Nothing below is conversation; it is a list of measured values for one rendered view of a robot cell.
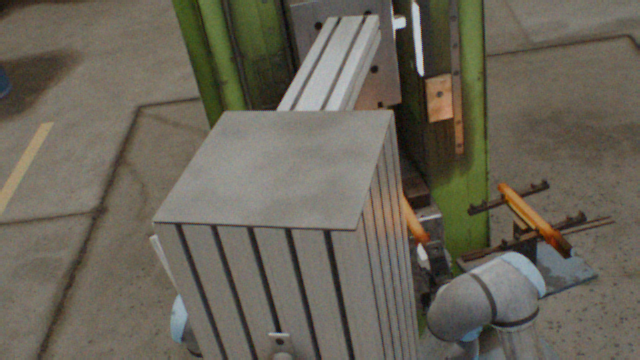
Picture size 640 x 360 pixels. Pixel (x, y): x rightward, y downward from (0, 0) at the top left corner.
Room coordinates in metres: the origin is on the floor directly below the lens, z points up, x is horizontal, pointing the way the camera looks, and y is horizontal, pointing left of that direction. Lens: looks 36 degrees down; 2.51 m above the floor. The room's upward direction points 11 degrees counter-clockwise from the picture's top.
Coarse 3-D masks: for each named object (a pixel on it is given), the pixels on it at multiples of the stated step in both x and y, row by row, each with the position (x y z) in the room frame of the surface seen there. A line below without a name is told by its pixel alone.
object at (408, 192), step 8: (416, 176) 2.07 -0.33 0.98; (408, 184) 2.03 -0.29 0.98; (416, 184) 2.03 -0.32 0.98; (424, 184) 2.02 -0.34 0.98; (408, 192) 1.99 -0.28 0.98; (416, 192) 1.98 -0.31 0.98; (424, 192) 1.97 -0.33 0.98; (408, 200) 1.96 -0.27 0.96; (416, 200) 1.96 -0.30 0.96; (424, 200) 1.97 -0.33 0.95; (416, 208) 1.96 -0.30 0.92
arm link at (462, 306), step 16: (448, 288) 1.07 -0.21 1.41; (464, 288) 1.04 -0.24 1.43; (480, 288) 1.03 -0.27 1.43; (432, 304) 1.08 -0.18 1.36; (448, 304) 1.03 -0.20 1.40; (464, 304) 1.02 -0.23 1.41; (480, 304) 1.01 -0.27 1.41; (432, 320) 1.05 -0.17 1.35; (448, 320) 1.02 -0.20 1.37; (464, 320) 1.00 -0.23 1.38; (480, 320) 1.00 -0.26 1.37; (432, 336) 1.07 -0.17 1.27; (448, 336) 1.02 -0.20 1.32; (464, 336) 1.04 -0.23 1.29; (432, 352) 1.09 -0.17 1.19; (448, 352) 1.09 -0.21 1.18
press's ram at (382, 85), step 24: (288, 0) 1.97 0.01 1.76; (312, 0) 1.94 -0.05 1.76; (336, 0) 1.94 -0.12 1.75; (360, 0) 1.95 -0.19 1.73; (384, 0) 1.96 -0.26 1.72; (288, 24) 2.08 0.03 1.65; (312, 24) 1.94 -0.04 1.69; (384, 24) 1.96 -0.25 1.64; (384, 48) 1.96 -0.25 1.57; (384, 72) 1.96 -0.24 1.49; (360, 96) 1.95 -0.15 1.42; (384, 96) 1.96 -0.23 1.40
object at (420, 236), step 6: (408, 204) 1.74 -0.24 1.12; (408, 210) 1.71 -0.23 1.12; (408, 216) 1.68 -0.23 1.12; (414, 216) 1.67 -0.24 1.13; (408, 222) 1.66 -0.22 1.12; (414, 222) 1.64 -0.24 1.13; (414, 228) 1.61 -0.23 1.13; (420, 228) 1.60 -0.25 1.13; (414, 234) 1.60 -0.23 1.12; (420, 234) 1.57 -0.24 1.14; (426, 234) 1.56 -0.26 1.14; (414, 240) 1.56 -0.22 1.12; (420, 240) 1.54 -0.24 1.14; (426, 240) 1.54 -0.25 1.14; (426, 252) 1.48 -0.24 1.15
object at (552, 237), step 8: (504, 184) 1.97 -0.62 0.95; (504, 192) 1.93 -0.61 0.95; (512, 192) 1.91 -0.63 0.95; (512, 200) 1.88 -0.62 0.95; (520, 200) 1.86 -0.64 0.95; (520, 208) 1.83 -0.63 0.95; (528, 208) 1.81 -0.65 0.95; (528, 216) 1.78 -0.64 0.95; (536, 216) 1.77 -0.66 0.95; (536, 224) 1.73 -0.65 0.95; (544, 224) 1.72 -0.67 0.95; (544, 232) 1.69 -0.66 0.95; (552, 232) 1.67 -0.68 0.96; (552, 240) 1.66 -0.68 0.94; (560, 240) 1.62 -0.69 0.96; (560, 248) 1.61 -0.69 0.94; (568, 248) 1.58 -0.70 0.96; (568, 256) 1.58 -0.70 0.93
